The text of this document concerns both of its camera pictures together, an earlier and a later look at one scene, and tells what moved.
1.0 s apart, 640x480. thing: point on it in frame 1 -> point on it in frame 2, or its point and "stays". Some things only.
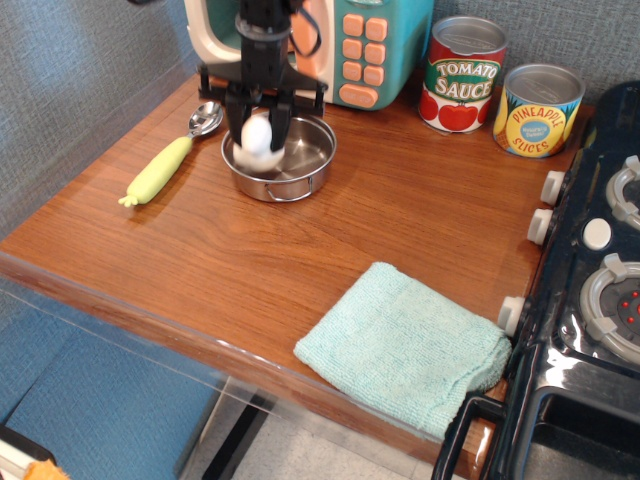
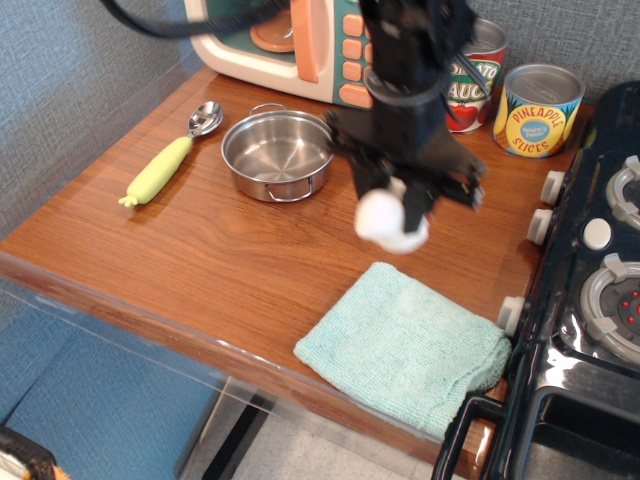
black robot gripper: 263,76 -> 404,135
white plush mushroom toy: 254,152 -> 380,216
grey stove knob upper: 552,187 stays
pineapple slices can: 536,110 stays
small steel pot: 309,150 stays
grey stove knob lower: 510,314 stays
